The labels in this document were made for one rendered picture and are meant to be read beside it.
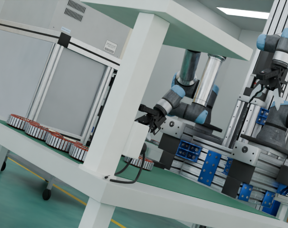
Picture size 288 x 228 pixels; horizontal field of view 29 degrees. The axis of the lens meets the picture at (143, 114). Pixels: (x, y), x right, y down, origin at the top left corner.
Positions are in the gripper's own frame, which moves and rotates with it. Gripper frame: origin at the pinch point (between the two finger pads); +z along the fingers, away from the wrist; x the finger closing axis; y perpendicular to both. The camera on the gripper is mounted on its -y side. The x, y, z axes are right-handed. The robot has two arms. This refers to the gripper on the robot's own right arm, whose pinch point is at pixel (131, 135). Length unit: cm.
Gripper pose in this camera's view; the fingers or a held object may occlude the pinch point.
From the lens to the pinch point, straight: 266.0
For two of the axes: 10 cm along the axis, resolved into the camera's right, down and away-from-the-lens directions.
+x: -6.3, -2.2, 7.4
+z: -6.5, 6.8, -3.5
